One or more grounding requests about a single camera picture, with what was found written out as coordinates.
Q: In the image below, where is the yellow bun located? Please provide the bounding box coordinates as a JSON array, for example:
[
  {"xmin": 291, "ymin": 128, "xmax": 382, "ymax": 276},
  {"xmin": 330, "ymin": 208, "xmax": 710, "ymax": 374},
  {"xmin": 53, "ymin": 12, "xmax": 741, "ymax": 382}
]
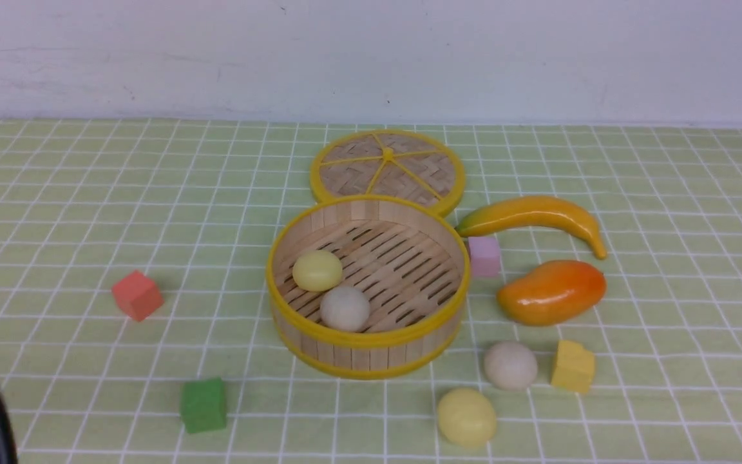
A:
[
  {"xmin": 436, "ymin": 387, "xmax": 498, "ymax": 447},
  {"xmin": 292, "ymin": 250, "xmax": 343, "ymax": 293}
]

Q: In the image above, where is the white bun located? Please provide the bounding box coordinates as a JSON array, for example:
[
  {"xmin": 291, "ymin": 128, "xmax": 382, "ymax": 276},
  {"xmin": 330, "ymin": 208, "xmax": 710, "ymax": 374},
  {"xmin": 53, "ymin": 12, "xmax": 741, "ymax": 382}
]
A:
[
  {"xmin": 483, "ymin": 341, "xmax": 538, "ymax": 391},
  {"xmin": 319, "ymin": 285, "xmax": 371, "ymax": 333}
]

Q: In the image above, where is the bamboo steamer tray yellow rim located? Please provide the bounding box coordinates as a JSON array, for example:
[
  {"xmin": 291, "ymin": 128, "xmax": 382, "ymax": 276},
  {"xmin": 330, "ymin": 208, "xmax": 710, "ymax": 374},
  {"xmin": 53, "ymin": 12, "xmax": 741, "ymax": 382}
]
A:
[{"xmin": 265, "ymin": 196, "xmax": 471, "ymax": 380}]

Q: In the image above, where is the woven bamboo steamer lid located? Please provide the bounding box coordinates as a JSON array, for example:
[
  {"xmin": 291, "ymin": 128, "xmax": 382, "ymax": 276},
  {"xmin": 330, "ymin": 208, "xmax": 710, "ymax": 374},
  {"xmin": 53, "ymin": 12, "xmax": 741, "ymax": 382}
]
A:
[{"xmin": 309, "ymin": 129, "xmax": 466, "ymax": 217}]

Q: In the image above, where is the pink foam cube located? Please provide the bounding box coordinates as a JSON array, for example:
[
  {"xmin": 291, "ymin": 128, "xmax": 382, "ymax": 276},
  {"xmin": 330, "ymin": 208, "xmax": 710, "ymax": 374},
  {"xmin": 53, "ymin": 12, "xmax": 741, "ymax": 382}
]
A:
[{"xmin": 466, "ymin": 235, "xmax": 502, "ymax": 277}]

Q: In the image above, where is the yellow toy banana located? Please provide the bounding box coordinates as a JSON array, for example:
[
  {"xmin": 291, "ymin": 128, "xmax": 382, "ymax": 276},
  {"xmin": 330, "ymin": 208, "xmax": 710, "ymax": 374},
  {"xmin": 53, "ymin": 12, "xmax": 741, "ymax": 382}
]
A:
[{"xmin": 455, "ymin": 196, "xmax": 607, "ymax": 260}]

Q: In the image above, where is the orange toy mango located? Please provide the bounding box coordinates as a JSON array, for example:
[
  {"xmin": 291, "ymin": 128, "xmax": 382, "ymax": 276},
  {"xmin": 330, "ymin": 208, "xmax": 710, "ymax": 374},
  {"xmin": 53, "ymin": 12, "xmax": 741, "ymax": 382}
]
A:
[{"xmin": 497, "ymin": 260, "xmax": 607, "ymax": 327}]

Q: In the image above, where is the green foam cube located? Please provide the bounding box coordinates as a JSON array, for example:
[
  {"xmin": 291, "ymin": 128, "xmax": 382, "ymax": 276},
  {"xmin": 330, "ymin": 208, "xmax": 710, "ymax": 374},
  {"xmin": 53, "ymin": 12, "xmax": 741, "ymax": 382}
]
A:
[{"xmin": 180, "ymin": 377, "xmax": 227, "ymax": 434}]

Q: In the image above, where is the red foam cube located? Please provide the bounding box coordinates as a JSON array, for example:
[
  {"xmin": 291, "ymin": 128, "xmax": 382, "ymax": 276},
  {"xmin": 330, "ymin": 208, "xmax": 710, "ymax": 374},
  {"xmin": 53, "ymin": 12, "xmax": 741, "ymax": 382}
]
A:
[{"xmin": 111, "ymin": 270, "xmax": 164, "ymax": 321}]

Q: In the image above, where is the yellow foam block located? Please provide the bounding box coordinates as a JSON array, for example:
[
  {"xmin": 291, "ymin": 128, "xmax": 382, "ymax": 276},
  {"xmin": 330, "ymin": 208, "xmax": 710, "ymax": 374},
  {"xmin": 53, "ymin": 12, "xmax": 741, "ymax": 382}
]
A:
[{"xmin": 550, "ymin": 340, "xmax": 596, "ymax": 394}]

